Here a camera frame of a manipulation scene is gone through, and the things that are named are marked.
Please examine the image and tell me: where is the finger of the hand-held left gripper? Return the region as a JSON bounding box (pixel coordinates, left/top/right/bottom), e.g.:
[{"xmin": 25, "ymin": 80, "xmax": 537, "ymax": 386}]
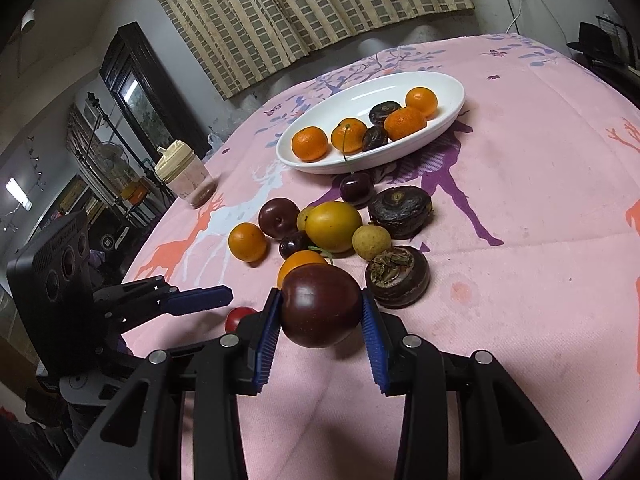
[
  {"xmin": 100, "ymin": 276, "xmax": 234, "ymax": 307},
  {"xmin": 94, "ymin": 294, "xmax": 223, "ymax": 333}
]

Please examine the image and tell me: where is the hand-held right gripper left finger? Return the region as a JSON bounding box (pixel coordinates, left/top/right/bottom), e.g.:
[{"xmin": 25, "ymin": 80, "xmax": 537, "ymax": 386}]
[{"xmin": 57, "ymin": 287, "xmax": 286, "ymax": 480}]

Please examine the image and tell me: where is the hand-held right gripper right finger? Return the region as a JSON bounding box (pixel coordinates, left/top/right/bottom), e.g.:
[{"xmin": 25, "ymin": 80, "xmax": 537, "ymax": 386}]
[{"xmin": 361, "ymin": 290, "xmax": 583, "ymax": 480}]

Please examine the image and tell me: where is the large dark red plum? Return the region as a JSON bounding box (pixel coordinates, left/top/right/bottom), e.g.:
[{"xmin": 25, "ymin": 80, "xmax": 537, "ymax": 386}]
[{"xmin": 280, "ymin": 263, "xmax": 363, "ymax": 350}]

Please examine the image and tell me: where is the white oval plate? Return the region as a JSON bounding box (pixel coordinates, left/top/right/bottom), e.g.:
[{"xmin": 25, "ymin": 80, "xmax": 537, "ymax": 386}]
[{"xmin": 276, "ymin": 72, "xmax": 466, "ymax": 176}]

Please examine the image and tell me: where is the red cherry tomato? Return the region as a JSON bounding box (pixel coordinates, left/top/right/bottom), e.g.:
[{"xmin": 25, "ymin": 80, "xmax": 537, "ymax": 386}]
[{"xmin": 224, "ymin": 306, "xmax": 258, "ymax": 334}]

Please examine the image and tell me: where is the orange mandarin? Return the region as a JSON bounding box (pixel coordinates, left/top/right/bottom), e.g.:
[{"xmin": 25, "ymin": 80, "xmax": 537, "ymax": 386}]
[
  {"xmin": 277, "ymin": 250, "xmax": 329, "ymax": 287},
  {"xmin": 384, "ymin": 106, "xmax": 428, "ymax": 142},
  {"xmin": 291, "ymin": 126, "xmax": 330, "ymax": 163},
  {"xmin": 405, "ymin": 87, "xmax": 439, "ymax": 119},
  {"xmin": 330, "ymin": 118, "xmax": 369, "ymax": 154},
  {"xmin": 228, "ymin": 222, "xmax": 268, "ymax": 263}
]

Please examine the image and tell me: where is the large dark water chestnut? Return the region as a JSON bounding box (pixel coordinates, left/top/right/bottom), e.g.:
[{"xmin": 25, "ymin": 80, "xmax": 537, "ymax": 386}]
[
  {"xmin": 364, "ymin": 245, "xmax": 431, "ymax": 310},
  {"xmin": 367, "ymin": 186, "xmax": 434, "ymax": 240}
]

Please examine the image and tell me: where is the fluorescent tube lamp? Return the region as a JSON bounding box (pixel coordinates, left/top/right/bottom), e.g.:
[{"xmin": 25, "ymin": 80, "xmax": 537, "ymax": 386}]
[{"xmin": 5, "ymin": 179, "xmax": 35, "ymax": 212}]

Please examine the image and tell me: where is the pale yellow longan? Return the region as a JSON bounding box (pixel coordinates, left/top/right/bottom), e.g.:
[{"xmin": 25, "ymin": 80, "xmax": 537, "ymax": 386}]
[{"xmin": 352, "ymin": 225, "xmax": 391, "ymax": 261}]

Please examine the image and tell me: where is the small dark red plum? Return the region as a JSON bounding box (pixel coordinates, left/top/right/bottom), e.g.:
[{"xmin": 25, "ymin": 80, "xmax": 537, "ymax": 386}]
[{"xmin": 258, "ymin": 198, "xmax": 301, "ymax": 239}]

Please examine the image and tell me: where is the plastic jar with beige lid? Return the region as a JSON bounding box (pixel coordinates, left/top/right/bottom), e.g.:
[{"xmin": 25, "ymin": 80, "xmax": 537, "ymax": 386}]
[{"xmin": 153, "ymin": 141, "xmax": 217, "ymax": 209}]

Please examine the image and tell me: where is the yellow oval fruit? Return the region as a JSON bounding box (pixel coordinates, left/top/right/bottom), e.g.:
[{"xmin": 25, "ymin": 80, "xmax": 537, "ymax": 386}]
[{"xmin": 305, "ymin": 201, "xmax": 363, "ymax": 254}]

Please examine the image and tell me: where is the standing fan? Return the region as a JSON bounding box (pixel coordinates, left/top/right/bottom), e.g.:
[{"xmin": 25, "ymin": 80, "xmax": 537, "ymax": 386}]
[{"xmin": 96, "ymin": 139, "xmax": 132, "ymax": 173}]

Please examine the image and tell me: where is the dark cherry with stem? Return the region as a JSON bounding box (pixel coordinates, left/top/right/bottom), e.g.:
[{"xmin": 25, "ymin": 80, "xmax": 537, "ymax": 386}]
[{"xmin": 339, "ymin": 122, "xmax": 375, "ymax": 207}]

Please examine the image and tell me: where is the dark framed mirror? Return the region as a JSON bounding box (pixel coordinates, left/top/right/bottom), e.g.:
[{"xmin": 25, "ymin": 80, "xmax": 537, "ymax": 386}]
[{"xmin": 99, "ymin": 21, "xmax": 212, "ymax": 158}]

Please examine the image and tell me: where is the small dark water chestnut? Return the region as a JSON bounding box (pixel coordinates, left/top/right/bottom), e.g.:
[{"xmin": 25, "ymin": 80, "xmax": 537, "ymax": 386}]
[
  {"xmin": 369, "ymin": 101, "xmax": 402, "ymax": 127},
  {"xmin": 362, "ymin": 126, "xmax": 390, "ymax": 153}
]

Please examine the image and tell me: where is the pink printed tablecloth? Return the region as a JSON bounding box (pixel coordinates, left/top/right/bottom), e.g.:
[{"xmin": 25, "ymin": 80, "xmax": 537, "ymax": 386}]
[{"xmin": 120, "ymin": 32, "xmax": 640, "ymax": 480}]

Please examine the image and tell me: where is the black hat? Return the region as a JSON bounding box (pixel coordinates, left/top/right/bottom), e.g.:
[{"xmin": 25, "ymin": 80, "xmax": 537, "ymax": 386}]
[{"xmin": 567, "ymin": 12, "xmax": 628, "ymax": 63}]

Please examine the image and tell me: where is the bamboo wall mat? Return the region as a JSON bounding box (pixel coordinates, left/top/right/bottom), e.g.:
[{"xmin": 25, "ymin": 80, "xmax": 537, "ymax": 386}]
[{"xmin": 132, "ymin": 0, "xmax": 476, "ymax": 101}]

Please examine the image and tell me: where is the white cable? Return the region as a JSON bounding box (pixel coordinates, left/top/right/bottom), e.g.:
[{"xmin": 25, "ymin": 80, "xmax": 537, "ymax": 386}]
[{"xmin": 497, "ymin": 0, "xmax": 528, "ymax": 36}]

